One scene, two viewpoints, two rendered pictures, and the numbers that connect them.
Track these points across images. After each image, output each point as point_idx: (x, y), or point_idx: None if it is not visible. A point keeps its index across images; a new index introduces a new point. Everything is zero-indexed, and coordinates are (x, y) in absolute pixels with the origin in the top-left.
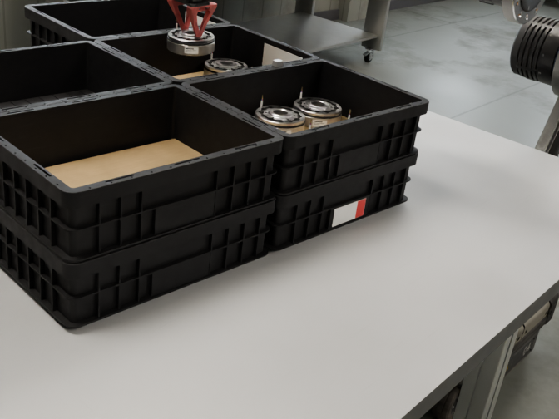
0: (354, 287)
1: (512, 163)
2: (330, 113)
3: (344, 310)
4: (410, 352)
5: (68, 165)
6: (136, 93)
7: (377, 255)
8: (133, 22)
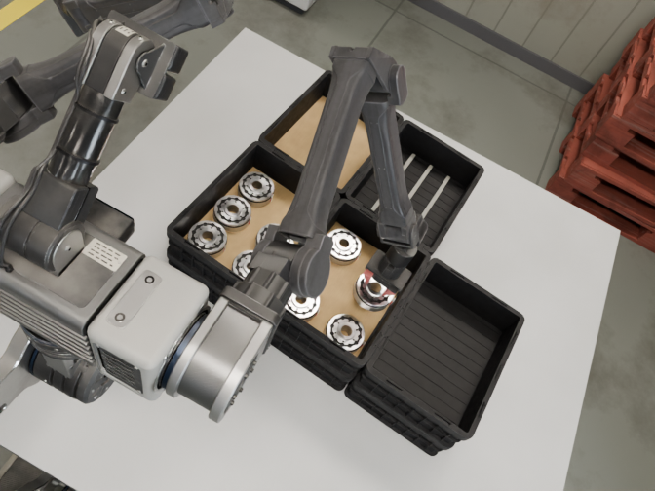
0: (199, 171)
1: (52, 392)
2: (240, 254)
3: (203, 153)
4: (170, 132)
5: (365, 160)
6: (356, 171)
7: (187, 203)
8: (469, 411)
